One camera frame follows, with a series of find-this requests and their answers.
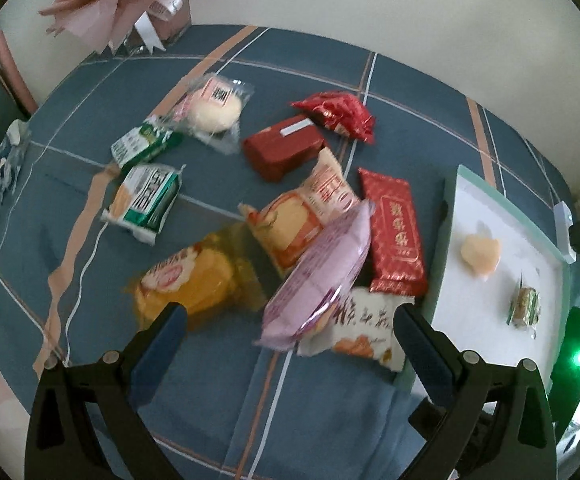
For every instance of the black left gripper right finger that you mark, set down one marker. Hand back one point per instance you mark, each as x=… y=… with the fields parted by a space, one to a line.
x=480 y=420

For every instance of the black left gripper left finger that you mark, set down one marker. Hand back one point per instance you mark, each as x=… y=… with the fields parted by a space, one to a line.
x=62 y=442

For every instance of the white mushroom biscuit packet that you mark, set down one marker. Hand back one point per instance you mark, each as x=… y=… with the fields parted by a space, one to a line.
x=362 y=325

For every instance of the pink purple snack packet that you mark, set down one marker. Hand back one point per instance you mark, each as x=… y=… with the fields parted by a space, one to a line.
x=303 y=304

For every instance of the yellow soft bread packet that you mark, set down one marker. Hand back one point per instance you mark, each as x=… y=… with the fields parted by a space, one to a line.
x=207 y=278

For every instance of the small green wrapped candy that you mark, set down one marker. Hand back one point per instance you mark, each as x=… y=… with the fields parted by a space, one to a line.
x=524 y=310

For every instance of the white tray green rim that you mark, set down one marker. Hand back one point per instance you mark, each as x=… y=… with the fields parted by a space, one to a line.
x=472 y=310

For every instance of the round peach pastry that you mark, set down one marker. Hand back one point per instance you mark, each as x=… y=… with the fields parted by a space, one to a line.
x=481 y=251

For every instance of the red gold flat packet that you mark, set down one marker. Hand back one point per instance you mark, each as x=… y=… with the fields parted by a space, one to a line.
x=396 y=248

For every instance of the white power strip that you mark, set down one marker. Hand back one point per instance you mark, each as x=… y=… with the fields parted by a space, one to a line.
x=563 y=221

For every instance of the green white cracker packet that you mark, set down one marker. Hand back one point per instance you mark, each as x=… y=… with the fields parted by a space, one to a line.
x=144 y=200

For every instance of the blue white tissue pack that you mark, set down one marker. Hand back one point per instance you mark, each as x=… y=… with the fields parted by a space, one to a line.
x=13 y=149

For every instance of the orange bread snack packet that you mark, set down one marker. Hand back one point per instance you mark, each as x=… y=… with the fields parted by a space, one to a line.
x=289 y=224

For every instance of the blue plaid tablecloth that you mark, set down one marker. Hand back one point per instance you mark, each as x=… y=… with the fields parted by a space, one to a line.
x=228 y=408

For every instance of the dark green snack packet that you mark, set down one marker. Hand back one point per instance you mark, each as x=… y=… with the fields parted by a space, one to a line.
x=143 y=143

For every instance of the red crinkled snack packet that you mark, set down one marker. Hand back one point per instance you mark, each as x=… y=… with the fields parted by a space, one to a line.
x=340 y=112

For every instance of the dark red box snack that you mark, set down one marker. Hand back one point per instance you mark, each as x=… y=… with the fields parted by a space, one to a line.
x=279 y=149

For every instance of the clear bun package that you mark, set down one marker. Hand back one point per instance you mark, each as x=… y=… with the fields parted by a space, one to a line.
x=210 y=111

